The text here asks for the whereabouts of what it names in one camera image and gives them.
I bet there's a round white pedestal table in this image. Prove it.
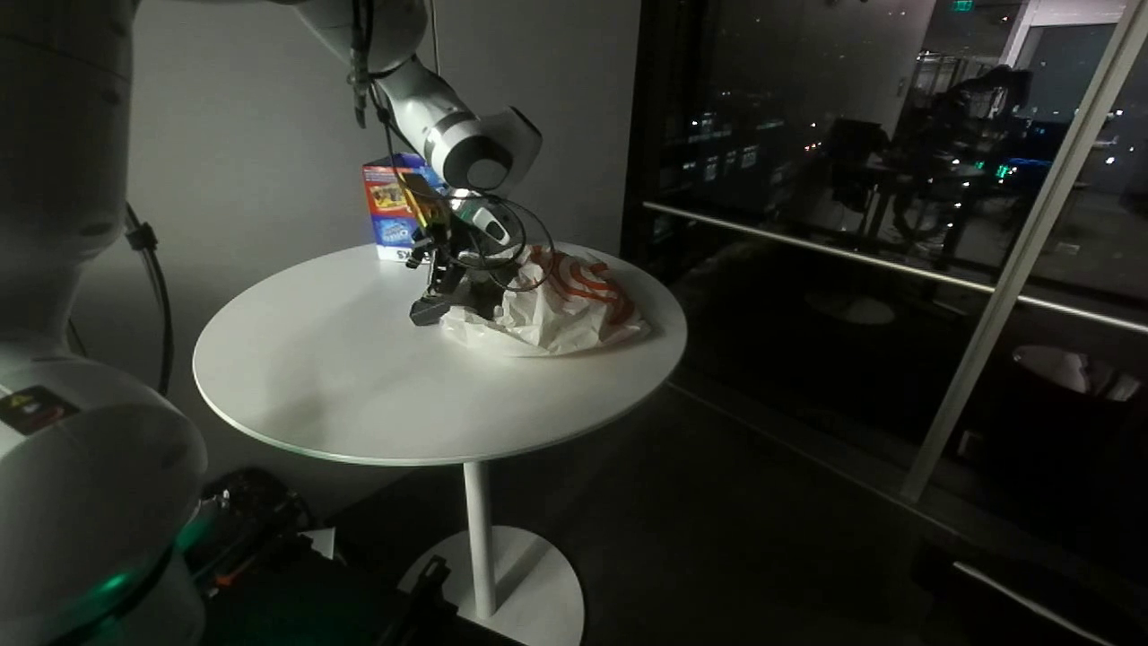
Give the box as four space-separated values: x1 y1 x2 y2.
191 235 691 646

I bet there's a white slanted window mullion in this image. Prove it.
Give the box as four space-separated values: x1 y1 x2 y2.
895 0 1148 504

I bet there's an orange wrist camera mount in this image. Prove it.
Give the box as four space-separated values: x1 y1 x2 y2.
397 173 450 234

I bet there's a white and orange plastic bag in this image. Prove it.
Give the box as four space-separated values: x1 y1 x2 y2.
436 239 656 357

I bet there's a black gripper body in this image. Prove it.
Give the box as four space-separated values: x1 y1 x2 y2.
436 192 526 260

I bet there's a blue snack pack box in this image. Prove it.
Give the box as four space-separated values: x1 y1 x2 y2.
357 149 448 254

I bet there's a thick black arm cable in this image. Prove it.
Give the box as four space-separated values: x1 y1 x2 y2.
118 199 180 394

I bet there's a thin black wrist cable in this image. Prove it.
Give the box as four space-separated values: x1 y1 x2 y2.
348 0 559 294

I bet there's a black robot stand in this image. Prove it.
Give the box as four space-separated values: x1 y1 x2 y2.
175 462 531 646

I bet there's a white window rail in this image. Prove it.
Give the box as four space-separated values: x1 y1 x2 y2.
641 198 1148 342

